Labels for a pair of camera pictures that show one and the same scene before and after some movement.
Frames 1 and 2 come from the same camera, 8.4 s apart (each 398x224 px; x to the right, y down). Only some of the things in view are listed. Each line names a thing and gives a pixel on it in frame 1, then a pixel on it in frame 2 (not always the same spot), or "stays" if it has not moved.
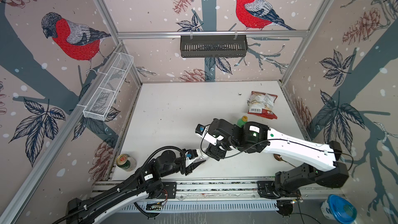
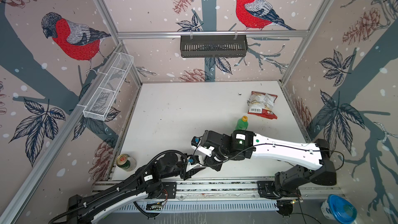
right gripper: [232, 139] to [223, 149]
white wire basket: [100, 105] stays
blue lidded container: [336, 207] stays
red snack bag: [261, 104] stays
